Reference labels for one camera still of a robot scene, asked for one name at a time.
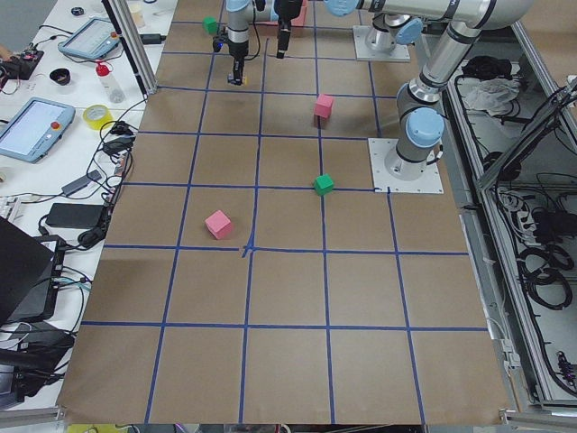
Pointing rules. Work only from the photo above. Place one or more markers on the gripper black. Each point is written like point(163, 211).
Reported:
point(284, 14)
point(237, 50)

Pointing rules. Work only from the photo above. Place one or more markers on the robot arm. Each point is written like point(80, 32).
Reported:
point(465, 22)
point(242, 16)

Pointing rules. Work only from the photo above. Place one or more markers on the pink plastic bin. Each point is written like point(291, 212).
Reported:
point(270, 12)

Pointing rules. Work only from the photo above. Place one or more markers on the green cube near bin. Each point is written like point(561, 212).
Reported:
point(210, 25)

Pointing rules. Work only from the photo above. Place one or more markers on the pink cube near centre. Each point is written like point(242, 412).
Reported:
point(323, 107)

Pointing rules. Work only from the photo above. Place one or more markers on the pink cube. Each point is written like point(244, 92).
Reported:
point(323, 107)
point(219, 225)

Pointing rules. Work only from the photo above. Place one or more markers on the clear bottle red cap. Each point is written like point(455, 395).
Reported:
point(109, 83)

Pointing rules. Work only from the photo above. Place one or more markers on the green cube near base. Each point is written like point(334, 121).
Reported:
point(323, 184)

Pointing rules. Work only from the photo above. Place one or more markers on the teach pendant far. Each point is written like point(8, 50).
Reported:
point(92, 41)

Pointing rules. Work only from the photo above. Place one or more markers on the teach pendant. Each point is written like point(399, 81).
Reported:
point(35, 129)
point(92, 41)

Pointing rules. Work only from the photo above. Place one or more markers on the yellow tape roll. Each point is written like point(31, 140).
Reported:
point(97, 116)

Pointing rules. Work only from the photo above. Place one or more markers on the pink cube far side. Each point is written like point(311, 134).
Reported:
point(219, 225)

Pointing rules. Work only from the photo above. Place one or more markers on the black bowl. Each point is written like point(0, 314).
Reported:
point(60, 76)

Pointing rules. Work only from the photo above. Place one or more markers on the teach pendant near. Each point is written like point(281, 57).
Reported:
point(35, 129)

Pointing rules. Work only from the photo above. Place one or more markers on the black power adapter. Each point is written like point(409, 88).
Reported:
point(76, 216)

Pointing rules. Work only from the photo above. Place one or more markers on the white rag pile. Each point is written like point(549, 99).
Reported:
point(493, 96)

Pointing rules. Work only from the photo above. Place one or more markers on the black laptop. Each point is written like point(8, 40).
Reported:
point(30, 267)

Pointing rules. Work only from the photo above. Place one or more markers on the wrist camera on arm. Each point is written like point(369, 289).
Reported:
point(219, 41)

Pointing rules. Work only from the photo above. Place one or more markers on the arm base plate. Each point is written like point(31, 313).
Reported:
point(372, 44)
point(392, 174)

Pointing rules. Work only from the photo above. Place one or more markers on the aluminium frame post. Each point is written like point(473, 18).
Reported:
point(119, 14)

